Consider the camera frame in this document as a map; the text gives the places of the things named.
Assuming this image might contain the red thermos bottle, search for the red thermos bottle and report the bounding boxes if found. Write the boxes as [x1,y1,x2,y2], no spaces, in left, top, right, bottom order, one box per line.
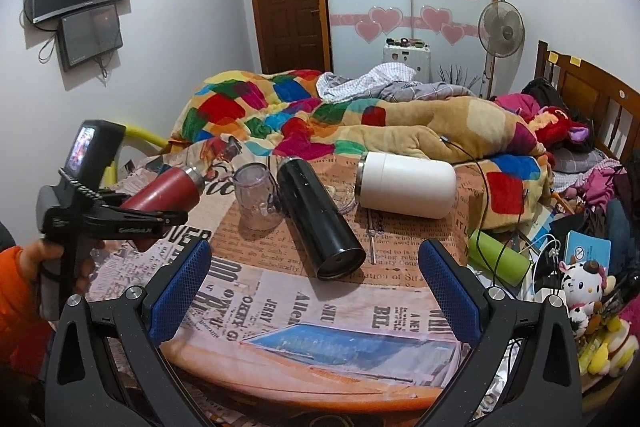
[120,166,205,212]

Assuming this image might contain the orange sleeve left forearm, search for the orange sleeve left forearm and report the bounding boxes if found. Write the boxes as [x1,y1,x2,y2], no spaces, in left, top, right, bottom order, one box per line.
[1,246,52,381]

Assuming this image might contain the clear plastic cup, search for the clear plastic cup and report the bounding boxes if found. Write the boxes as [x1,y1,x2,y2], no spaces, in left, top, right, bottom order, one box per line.
[232,162,282,232]

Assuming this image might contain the left hand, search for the left hand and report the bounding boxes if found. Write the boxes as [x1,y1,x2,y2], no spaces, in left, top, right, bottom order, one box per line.
[16,239,96,295]

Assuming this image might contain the yellow foam tube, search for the yellow foam tube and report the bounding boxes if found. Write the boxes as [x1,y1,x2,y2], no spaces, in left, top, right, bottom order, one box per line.
[102,124,169,187]

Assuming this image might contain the yellow plush toy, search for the yellow plush toy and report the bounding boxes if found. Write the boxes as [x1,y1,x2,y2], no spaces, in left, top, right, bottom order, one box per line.
[578,319,639,378]

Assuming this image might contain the white cow plush toy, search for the white cow plush toy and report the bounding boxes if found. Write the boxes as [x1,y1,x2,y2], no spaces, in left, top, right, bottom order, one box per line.
[559,260,608,339]

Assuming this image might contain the green cylindrical bottle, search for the green cylindrical bottle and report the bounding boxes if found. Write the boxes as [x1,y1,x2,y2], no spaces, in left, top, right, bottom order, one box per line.
[468,230,530,287]

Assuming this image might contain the blue booklet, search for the blue booklet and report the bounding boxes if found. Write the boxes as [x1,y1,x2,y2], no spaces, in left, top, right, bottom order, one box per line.
[564,231,611,274]

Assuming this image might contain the newspaper print tablecloth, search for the newspaper print tablecloth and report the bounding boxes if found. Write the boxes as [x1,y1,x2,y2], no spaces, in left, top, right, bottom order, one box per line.
[89,140,484,413]

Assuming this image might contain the white insulated mug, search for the white insulated mug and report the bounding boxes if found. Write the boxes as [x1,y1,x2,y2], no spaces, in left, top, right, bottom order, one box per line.
[355,152,457,220]

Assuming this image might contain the black thermos bottle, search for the black thermos bottle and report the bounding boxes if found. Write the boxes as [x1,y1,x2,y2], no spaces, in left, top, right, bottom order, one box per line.
[277,157,367,281]

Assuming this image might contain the colourful patchwork blanket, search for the colourful patchwork blanket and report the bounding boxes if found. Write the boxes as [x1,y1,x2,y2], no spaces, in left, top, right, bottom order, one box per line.
[171,69,552,230]

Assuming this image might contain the red plush toy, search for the red plush toy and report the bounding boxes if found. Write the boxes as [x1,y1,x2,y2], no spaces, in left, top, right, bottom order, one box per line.
[527,106,590,150]

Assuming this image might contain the wooden bed headboard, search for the wooden bed headboard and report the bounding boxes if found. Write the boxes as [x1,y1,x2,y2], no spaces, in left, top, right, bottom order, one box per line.
[535,40,639,164]

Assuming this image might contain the spiky potted plant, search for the spiky potted plant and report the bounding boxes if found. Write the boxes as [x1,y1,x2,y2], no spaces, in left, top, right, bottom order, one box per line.
[438,64,482,91]

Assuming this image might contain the white crumpled bedsheet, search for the white crumpled bedsheet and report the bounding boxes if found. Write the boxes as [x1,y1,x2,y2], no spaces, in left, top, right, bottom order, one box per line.
[316,63,473,103]

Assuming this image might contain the brown wooden door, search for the brown wooden door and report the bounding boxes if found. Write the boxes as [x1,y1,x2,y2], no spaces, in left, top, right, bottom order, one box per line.
[252,0,326,74]

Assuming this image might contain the white small cabinet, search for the white small cabinet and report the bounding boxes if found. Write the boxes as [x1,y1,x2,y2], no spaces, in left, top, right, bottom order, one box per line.
[382,38,432,83]

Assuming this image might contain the standing electric fan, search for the standing electric fan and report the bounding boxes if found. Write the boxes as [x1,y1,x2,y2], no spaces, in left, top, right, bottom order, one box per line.
[477,0,525,98]

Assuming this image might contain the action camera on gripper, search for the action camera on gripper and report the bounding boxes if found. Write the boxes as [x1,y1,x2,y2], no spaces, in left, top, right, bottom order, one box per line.
[63,119,126,190]

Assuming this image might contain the black cable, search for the black cable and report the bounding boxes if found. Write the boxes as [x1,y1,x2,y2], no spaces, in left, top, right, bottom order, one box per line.
[438,134,532,287]

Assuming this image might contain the small wall monitor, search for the small wall monitor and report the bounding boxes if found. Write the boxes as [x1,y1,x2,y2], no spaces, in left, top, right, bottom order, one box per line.
[56,4,124,72]

